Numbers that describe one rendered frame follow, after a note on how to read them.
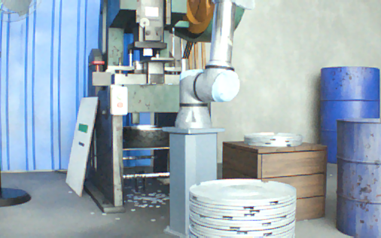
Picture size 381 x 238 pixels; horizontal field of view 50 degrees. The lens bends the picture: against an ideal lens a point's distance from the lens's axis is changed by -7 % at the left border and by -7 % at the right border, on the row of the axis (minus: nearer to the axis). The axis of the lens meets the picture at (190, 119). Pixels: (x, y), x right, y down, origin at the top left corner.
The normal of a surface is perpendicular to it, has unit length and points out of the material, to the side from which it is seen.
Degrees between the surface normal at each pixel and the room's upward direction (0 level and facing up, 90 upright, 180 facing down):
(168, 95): 90
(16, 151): 90
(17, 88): 90
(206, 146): 90
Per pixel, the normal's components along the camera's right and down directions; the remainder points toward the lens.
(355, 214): -0.81, 0.06
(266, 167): 0.33, 0.04
